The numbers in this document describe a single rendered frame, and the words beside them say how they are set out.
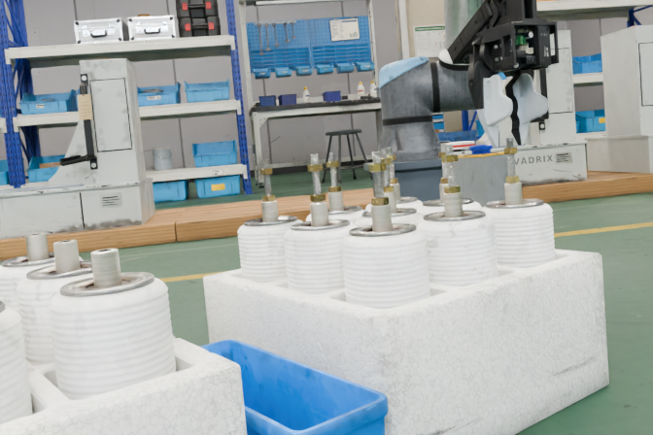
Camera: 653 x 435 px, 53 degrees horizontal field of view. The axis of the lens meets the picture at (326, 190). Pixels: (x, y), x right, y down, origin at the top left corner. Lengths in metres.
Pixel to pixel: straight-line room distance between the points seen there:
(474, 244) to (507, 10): 0.30
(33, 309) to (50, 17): 9.04
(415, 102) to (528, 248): 0.68
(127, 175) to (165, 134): 6.30
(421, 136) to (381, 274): 0.81
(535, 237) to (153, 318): 0.51
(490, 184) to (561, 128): 2.25
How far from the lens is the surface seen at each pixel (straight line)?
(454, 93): 1.49
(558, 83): 3.35
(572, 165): 3.31
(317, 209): 0.82
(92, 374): 0.56
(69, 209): 2.95
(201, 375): 0.55
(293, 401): 0.75
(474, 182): 1.13
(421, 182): 1.46
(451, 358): 0.72
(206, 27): 5.62
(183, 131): 9.24
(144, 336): 0.55
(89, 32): 5.71
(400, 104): 1.48
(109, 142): 2.97
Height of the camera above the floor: 0.35
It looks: 4 degrees down
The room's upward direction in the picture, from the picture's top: 5 degrees counter-clockwise
